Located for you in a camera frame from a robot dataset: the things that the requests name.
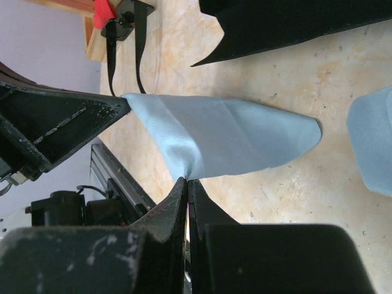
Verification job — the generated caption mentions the red tank top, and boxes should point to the red tank top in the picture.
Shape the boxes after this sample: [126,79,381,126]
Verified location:
[92,0,116,29]

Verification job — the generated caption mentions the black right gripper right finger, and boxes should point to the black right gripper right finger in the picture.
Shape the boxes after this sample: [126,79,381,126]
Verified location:
[188,180,374,293]

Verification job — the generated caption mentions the black sunglasses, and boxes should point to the black sunglasses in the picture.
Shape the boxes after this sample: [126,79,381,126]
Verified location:
[100,0,155,97]

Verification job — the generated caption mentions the wooden clothes rack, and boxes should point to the wooden clothes rack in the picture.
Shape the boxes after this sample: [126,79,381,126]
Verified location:
[30,0,120,62]

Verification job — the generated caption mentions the light blue cleaning cloth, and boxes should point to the light blue cleaning cloth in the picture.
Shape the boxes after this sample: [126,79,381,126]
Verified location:
[124,93,322,180]

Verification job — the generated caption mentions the black glasses case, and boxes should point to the black glasses case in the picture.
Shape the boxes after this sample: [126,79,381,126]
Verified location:
[196,0,391,66]

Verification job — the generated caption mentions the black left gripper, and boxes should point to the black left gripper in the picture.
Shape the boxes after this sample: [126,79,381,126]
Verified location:
[1,81,130,196]

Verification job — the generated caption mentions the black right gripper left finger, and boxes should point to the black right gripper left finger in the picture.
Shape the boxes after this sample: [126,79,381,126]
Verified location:
[1,178,187,293]

